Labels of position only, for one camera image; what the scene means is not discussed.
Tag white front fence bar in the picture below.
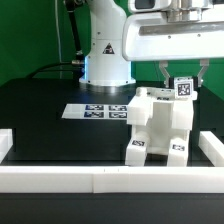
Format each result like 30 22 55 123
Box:
0 166 224 193

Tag white marker base plate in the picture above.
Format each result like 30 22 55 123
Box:
62 104 127 120

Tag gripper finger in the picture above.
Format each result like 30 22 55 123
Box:
159 61 174 89
197 59 210 87

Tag white chair back frame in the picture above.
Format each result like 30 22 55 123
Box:
127 87 197 130

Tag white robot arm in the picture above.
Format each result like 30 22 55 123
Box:
80 0 224 91

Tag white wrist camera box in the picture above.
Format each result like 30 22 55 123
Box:
128 0 172 13

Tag white left fence bar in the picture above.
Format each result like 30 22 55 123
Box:
0 129 13 163

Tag white fence bar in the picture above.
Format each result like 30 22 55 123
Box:
0 129 13 163
0 166 224 193
199 131 224 167

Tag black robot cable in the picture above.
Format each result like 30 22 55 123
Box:
25 0 86 80

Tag white thin cable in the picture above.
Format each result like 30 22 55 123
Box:
54 0 64 80

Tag white chair seat part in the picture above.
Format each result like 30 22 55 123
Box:
130 98 191 157

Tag white right fence bar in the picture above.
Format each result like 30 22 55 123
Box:
199 131 224 167

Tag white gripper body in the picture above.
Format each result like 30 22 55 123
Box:
122 9 224 61

